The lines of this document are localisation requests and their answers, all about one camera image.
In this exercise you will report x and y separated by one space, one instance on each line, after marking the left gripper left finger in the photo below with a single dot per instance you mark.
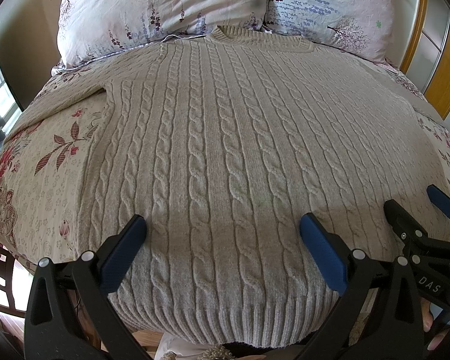
52 327

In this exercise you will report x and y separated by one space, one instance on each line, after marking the floral bed sheet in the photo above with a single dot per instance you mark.
42 165

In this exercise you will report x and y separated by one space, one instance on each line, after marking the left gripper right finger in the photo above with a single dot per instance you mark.
378 313

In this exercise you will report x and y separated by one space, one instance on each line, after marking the floral pillow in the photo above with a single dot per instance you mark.
360 27
89 29

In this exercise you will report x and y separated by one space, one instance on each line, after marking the left floral pillow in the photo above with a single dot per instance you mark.
89 29

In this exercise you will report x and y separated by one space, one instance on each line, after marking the right floral pillow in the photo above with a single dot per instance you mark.
360 27

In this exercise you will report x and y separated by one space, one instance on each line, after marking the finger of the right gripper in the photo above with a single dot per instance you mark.
411 234
440 199

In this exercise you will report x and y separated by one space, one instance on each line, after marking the beige cable knit sweater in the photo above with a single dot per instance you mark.
222 143

